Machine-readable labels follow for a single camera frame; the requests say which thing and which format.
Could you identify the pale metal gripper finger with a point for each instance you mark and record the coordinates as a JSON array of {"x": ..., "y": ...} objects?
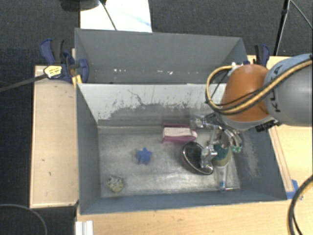
[{"x": 206, "y": 159}]

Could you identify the blue star-shaped block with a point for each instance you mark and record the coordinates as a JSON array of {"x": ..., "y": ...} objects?
[{"x": 143, "y": 156}]

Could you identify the black cylinder on white bracket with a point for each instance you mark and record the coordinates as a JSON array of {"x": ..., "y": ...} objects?
[{"x": 266, "y": 126}]

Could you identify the clear bottle with green cap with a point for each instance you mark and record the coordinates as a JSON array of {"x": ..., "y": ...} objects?
[{"x": 221, "y": 170}]

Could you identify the grey metal bin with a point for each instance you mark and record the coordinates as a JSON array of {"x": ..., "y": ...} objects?
[{"x": 151, "y": 55}]

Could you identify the pale wood flat board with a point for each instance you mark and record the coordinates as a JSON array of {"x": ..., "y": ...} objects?
[{"x": 53, "y": 136}]

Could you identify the speckled grey-yellow stone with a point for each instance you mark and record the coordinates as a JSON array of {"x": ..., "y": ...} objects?
[{"x": 115, "y": 184}]

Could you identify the black oval shiny-rimmed thing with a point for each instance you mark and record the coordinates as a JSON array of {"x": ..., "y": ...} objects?
[{"x": 192, "y": 157}]

